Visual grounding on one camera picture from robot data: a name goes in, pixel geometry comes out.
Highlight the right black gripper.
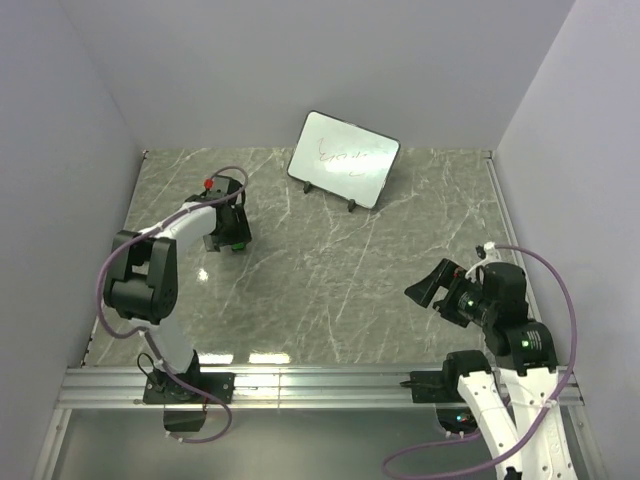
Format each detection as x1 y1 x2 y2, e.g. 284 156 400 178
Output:
404 255 496 326

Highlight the small whiteboard black frame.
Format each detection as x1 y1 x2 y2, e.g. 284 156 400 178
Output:
287 110 401 210

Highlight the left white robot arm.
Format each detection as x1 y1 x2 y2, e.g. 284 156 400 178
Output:
97 169 251 403

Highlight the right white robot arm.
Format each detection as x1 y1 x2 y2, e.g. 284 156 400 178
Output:
405 257 577 479

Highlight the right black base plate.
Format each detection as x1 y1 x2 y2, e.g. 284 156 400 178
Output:
400 371 464 404

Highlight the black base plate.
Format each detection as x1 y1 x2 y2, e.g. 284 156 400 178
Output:
400 371 464 404
142 370 236 405

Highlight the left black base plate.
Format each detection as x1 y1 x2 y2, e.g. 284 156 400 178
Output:
142 370 236 405

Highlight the aluminium mounting rail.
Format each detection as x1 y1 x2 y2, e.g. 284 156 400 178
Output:
55 364 586 411

